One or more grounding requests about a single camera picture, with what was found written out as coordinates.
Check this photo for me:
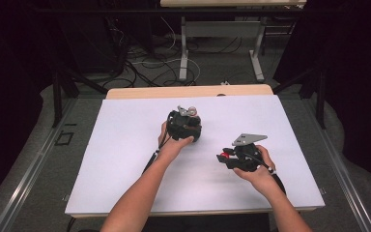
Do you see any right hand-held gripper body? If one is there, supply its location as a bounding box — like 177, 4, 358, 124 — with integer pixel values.
225, 132, 269, 173

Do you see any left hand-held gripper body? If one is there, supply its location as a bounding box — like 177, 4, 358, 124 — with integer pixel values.
166, 105, 203, 143

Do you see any person's left hand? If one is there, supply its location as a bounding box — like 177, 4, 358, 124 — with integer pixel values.
157, 120, 195, 162

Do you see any person's right hand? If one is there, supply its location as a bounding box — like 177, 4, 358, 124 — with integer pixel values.
232, 144, 276, 197

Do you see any white table sheet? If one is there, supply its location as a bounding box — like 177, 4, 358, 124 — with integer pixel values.
65, 95, 326, 217

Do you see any white desk with metal legs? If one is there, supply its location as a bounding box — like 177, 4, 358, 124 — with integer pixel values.
159, 0, 307, 82

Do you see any black tripod stand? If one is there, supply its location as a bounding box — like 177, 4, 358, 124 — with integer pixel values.
271, 66, 328, 130
51, 69, 109, 129

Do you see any black equipment box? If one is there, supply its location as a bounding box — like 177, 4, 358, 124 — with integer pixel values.
57, 15, 124, 73

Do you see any black horizontal bar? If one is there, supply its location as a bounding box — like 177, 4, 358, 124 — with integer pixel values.
35, 8, 303, 15

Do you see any right hand-held gripper cable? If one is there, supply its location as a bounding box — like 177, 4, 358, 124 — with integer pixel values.
243, 151, 287, 196

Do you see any hand-held gripper cable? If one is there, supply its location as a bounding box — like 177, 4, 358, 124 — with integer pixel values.
243, 151, 287, 196
142, 134, 172, 175

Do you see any left hand-held gripper cable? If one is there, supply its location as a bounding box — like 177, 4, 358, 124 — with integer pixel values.
142, 134, 172, 175

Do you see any white floor cable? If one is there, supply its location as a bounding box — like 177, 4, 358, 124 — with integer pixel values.
131, 15, 202, 86

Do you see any tangle of black floor cables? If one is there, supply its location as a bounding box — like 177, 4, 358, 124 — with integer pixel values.
102, 15, 243, 88

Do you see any aluminium floor rail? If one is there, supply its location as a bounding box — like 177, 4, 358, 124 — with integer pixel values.
302, 96, 371, 232
0, 98, 78, 232

